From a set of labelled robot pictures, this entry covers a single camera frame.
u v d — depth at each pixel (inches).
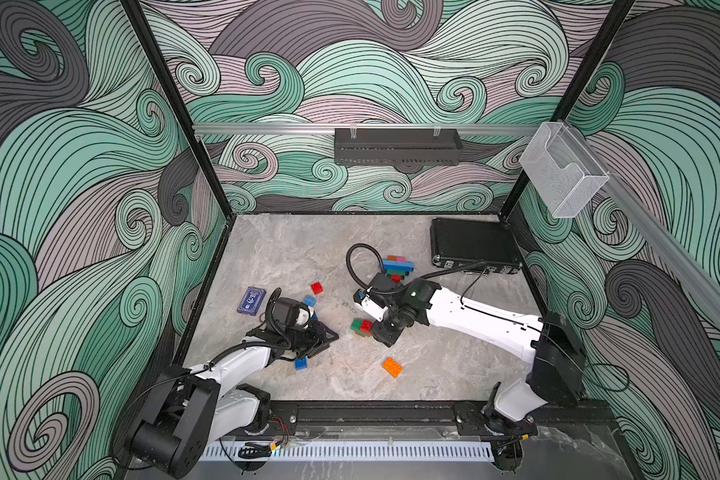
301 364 32.0
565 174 32.1
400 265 40.7
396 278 38.7
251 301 36.7
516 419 23.6
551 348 16.3
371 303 25.1
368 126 37.2
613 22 28.5
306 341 29.4
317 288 38.4
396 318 22.7
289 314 27.5
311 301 36.7
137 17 28.1
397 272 39.5
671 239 23.6
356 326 33.7
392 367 32.0
